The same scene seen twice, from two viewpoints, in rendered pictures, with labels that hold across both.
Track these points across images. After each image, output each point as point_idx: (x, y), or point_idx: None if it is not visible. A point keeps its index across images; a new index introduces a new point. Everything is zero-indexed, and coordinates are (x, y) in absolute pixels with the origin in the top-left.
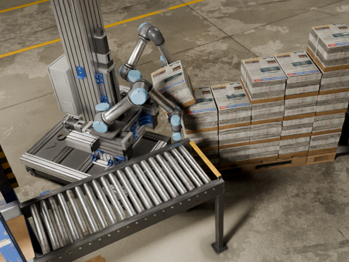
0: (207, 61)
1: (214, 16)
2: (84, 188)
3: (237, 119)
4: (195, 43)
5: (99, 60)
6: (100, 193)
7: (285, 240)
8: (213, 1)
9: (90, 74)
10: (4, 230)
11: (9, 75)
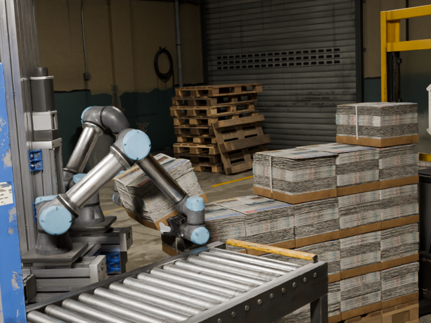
0: (143, 261)
1: (127, 225)
2: (52, 312)
3: (275, 235)
4: None
5: (37, 125)
6: (94, 308)
7: None
8: (117, 213)
9: (18, 150)
10: (8, 149)
11: None
